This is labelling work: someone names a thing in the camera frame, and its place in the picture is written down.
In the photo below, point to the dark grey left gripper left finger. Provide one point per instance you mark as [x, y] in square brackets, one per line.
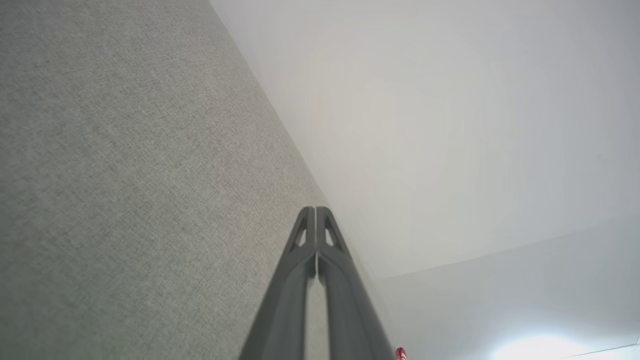
[285, 310]

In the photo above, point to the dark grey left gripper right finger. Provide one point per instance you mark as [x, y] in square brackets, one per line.
[345, 310]

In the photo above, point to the red and white jersey shirt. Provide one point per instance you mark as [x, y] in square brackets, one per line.
[400, 355]

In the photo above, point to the grey fabric panel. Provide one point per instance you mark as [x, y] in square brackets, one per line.
[125, 175]

